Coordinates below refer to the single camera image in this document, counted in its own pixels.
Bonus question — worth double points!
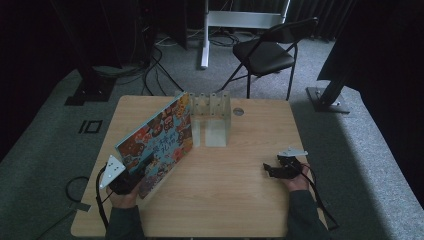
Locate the black floor cable bundle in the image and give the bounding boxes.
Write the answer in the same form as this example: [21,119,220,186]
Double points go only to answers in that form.
[141,44,185,98]

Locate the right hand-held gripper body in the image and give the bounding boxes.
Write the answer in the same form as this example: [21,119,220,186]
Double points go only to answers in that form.
[276,146,309,179]

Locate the person's right hand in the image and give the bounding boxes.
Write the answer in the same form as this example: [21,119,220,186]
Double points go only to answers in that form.
[282,162,312,193]

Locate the white floor cables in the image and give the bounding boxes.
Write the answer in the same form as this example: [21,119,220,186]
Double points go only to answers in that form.
[154,29,242,48]

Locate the black stand with slanted post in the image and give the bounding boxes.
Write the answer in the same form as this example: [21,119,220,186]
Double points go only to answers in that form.
[305,74,352,115]

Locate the white metal stand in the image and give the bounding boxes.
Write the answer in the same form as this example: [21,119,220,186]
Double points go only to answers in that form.
[199,0,292,70]

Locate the black folding chair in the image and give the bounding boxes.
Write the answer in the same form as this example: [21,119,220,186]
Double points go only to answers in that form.
[218,17,320,101]

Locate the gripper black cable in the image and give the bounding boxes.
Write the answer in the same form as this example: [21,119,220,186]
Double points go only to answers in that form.
[299,161,340,232]
[95,165,111,232]

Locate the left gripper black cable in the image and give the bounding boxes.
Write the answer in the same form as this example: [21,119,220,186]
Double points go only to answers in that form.
[95,165,111,232]

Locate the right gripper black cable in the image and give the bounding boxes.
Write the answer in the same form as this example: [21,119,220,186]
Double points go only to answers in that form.
[299,161,340,232]

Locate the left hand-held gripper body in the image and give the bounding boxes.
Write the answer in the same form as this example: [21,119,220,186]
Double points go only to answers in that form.
[98,154,148,196]

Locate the black stand with square base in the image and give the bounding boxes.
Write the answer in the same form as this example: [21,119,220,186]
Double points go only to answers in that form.
[63,64,118,107]

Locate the clear acrylic book rack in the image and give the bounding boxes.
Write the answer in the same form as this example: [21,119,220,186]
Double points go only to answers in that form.
[175,90,232,149]

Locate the person's left hand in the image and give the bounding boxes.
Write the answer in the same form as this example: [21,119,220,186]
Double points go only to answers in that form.
[106,185,141,210]

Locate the colourful picture book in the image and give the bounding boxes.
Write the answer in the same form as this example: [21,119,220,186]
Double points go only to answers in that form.
[114,91,195,200]

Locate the black looped floor cable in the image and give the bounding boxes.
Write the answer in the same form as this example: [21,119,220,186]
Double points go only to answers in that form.
[35,175,91,240]

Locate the grey tape piece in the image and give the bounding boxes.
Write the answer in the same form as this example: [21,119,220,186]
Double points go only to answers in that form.
[69,201,92,213]

